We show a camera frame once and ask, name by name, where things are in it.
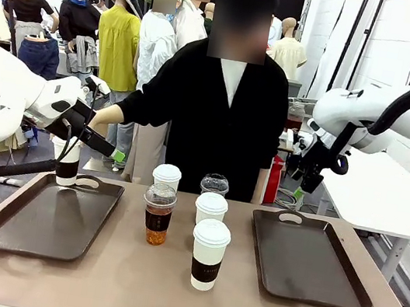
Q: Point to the brown plastic serving tray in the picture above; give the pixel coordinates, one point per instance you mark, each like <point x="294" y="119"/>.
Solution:
<point x="48" y="222"/>
<point x="309" y="257"/>

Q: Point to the mannequin in beige blouse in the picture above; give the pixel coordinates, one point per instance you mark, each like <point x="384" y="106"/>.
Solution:
<point x="288" y="53"/>

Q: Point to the white paper cup black sleeve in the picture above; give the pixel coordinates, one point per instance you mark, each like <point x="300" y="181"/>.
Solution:
<point x="205" y="268"/>
<point x="67" y="177"/>

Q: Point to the person's right forearm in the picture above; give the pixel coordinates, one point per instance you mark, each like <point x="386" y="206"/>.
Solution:
<point x="142" y="107"/>

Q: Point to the mannequin torso in jeans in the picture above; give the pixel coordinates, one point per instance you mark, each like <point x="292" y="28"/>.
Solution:
<point x="40" y="55"/>

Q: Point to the clear dome lid cup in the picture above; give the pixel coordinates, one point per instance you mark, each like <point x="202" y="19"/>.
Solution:
<point x="214" y="184"/>

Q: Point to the person's right hand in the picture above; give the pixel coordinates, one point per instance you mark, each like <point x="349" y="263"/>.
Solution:
<point x="103" y="116"/>

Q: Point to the person in black cardigan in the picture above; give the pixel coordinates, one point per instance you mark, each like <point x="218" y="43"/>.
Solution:
<point x="214" y="123"/>

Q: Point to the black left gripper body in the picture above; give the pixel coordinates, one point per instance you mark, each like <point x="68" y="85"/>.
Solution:
<point x="80" y="121"/>

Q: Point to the clear dome cup with tea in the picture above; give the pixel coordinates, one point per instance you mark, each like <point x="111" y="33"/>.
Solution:
<point x="157" y="222"/>

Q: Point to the mannequin in black jacket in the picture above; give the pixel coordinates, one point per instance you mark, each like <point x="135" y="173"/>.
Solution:
<point x="78" y="18"/>

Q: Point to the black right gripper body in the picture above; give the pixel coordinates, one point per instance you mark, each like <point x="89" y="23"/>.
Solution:
<point x="312" y="175"/>

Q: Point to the person in white shirt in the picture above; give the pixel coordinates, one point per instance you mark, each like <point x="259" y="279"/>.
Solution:
<point x="189" y="21"/>

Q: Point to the white side table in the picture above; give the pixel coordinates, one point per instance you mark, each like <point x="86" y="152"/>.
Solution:
<point x="378" y="198"/>

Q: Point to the small white paper cup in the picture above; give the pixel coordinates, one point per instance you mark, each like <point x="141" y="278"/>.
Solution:
<point x="210" y="209"/>
<point x="167" y="174"/>

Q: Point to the mannequin with black hat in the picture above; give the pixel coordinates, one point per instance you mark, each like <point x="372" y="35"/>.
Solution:
<point x="29" y="2"/>

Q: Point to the black tripod pole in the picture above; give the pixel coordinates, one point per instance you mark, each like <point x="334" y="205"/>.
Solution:
<point x="348" y="39"/>

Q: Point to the red bag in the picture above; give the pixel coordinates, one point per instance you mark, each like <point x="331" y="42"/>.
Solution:
<point x="273" y="180"/>

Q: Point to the glass jar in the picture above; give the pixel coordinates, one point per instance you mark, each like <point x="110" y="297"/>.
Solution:
<point x="295" y="115"/>

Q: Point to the person with green hat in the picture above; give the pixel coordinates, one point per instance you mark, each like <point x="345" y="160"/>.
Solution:
<point x="156" y="47"/>

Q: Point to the mannequin in yellow top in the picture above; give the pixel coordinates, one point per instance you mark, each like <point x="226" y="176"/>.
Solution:
<point x="119" y="44"/>

